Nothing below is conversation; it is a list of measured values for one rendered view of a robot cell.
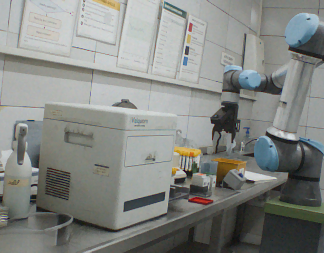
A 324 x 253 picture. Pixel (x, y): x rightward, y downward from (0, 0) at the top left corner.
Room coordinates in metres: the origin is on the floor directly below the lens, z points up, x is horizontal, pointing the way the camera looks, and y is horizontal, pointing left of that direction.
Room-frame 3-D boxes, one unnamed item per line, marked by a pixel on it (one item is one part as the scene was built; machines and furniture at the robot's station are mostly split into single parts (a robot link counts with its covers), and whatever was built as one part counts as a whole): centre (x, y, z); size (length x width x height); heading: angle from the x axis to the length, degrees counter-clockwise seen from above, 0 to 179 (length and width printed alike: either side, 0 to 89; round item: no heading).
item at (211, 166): (1.91, -0.23, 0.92); 0.10 x 0.07 x 0.10; 154
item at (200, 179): (1.69, -0.17, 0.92); 0.05 x 0.04 x 0.06; 60
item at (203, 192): (1.68, -0.17, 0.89); 0.09 x 0.05 x 0.04; 60
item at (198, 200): (1.55, -0.17, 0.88); 0.07 x 0.07 x 0.01; 62
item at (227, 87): (1.84, -0.28, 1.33); 0.09 x 0.08 x 0.11; 23
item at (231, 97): (1.85, -0.27, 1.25); 0.08 x 0.08 x 0.05
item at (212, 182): (1.82, -0.22, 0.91); 0.05 x 0.04 x 0.07; 62
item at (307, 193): (1.56, -0.53, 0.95); 0.15 x 0.15 x 0.10
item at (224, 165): (2.03, -0.33, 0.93); 0.13 x 0.13 x 0.10; 63
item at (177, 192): (1.40, -0.05, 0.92); 0.21 x 0.07 x 0.05; 152
